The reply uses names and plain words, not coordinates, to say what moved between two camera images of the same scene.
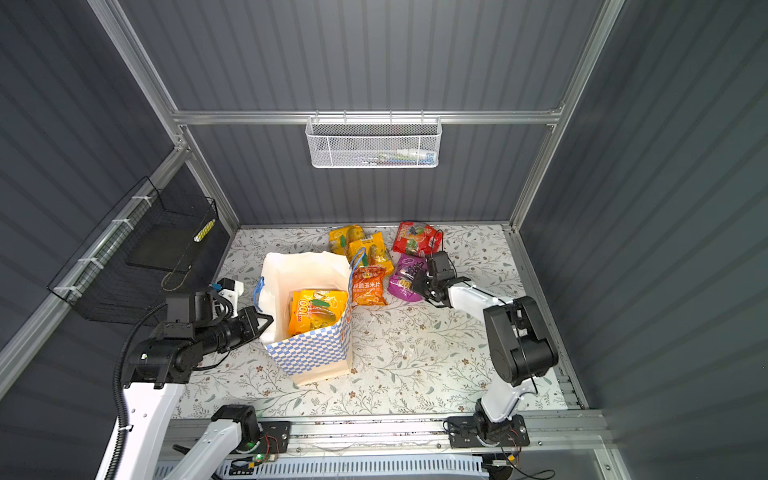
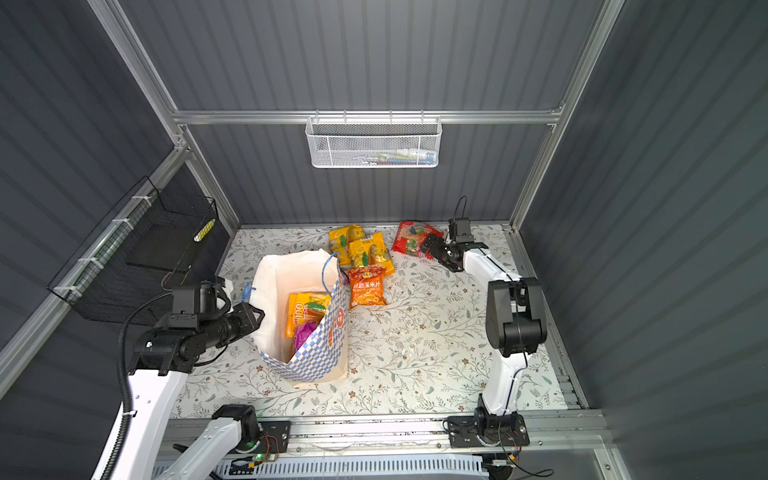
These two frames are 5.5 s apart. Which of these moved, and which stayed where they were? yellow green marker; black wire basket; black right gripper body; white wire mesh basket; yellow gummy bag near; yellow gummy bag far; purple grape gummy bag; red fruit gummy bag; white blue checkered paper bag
Moved: white blue checkered paper bag; black right gripper body; purple grape gummy bag
Stayed: yellow gummy bag near; red fruit gummy bag; black wire basket; yellow green marker; white wire mesh basket; yellow gummy bag far
